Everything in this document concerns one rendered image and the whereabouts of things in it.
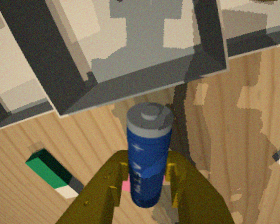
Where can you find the blue battery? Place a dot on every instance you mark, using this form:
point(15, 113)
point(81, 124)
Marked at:
point(149, 130)

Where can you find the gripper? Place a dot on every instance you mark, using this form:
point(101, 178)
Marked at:
point(198, 202)

